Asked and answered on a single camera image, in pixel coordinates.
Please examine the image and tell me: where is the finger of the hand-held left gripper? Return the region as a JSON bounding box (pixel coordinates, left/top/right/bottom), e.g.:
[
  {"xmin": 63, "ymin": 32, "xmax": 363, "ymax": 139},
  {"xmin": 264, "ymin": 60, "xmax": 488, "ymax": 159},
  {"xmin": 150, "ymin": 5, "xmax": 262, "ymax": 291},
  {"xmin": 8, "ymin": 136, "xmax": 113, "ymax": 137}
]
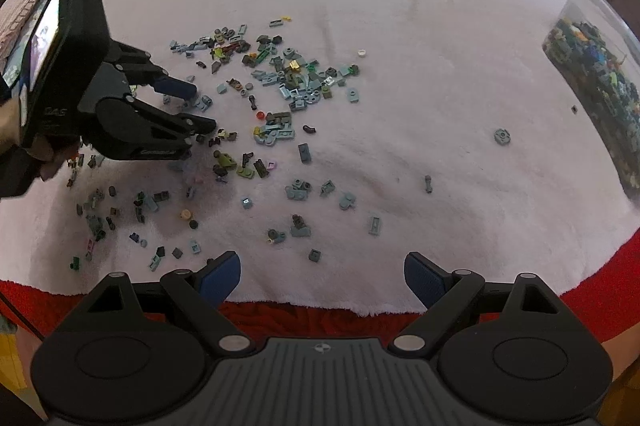
[
  {"xmin": 96, "ymin": 94, "xmax": 218, "ymax": 162},
  {"xmin": 102, "ymin": 39, "xmax": 198, "ymax": 102}
]

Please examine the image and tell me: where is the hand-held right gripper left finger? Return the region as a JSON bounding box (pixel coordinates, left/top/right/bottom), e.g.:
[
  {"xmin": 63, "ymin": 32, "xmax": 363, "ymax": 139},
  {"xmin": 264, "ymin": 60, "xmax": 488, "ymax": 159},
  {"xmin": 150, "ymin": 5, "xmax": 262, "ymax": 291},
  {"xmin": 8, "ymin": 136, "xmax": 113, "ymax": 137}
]
[{"xmin": 70, "ymin": 251, "xmax": 253, "ymax": 357}]

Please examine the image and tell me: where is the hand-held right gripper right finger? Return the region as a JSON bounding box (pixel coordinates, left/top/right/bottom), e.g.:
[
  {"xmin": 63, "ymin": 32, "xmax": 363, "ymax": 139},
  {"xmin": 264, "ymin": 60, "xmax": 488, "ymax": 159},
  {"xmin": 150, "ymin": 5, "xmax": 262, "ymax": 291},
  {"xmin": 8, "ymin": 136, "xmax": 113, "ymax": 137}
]
[{"xmin": 390, "ymin": 251, "xmax": 571, "ymax": 355}]

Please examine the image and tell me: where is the pile of toy bricks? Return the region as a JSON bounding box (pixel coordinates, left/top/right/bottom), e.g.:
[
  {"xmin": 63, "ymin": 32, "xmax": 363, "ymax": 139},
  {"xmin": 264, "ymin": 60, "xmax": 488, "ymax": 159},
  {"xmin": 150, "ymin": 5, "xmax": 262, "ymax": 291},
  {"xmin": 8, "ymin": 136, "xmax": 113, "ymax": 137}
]
[{"xmin": 67, "ymin": 19, "xmax": 386, "ymax": 272}]

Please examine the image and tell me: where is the person's left hand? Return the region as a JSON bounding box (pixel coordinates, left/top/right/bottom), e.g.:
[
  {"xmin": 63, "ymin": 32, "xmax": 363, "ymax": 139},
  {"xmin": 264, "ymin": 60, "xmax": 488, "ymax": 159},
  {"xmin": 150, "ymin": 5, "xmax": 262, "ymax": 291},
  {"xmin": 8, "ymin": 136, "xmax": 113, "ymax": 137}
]
[{"xmin": 0, "ymin": 99, "xmax": 69, "ymax": 182}]

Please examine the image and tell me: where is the red blanket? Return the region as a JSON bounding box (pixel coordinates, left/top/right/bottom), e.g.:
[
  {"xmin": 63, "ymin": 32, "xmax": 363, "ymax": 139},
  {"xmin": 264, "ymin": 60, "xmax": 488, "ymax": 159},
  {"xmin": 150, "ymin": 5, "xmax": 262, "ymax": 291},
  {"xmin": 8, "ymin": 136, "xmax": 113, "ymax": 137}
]
[{"xmin": 0, "ymin": 229, "xmax": 640, "ymax": 347}]

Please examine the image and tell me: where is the clear plastic storage container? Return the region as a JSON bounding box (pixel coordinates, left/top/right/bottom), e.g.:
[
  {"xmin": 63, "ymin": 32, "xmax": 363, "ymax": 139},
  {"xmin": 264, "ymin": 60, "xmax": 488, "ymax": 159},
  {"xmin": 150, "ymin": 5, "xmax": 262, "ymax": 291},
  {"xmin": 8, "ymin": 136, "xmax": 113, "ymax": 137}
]
[{"xmin": 542, "ymin": 0, "xmax": 640, "ymax": 202}]

